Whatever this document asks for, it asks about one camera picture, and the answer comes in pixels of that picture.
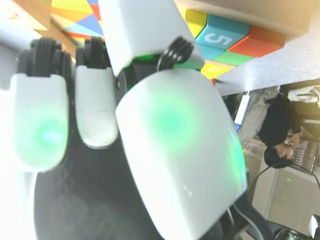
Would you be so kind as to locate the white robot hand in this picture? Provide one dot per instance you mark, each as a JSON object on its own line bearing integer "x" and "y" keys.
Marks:
{"x": 175, "y": 140}

